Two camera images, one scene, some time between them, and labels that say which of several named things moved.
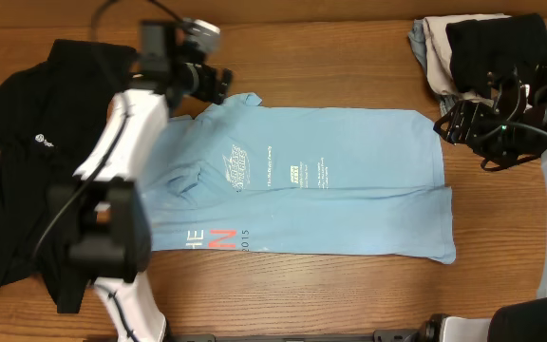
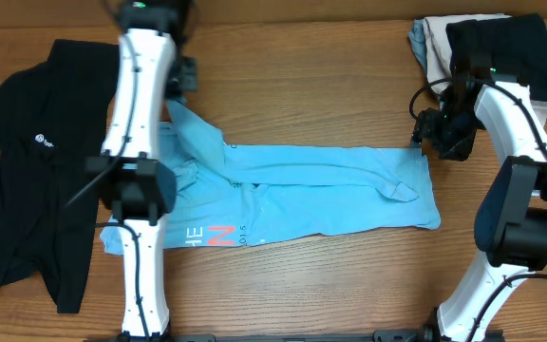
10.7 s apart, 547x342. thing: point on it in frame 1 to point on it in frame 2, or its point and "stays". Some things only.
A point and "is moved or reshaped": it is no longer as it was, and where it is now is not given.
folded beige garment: x=438 y=53 stays
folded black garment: x=497 y=45 stays
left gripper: x=217 y=84 to x=184 y=76
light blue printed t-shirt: x=245 y=177 is moved or reshaped
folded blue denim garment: x=418 y=37 stays
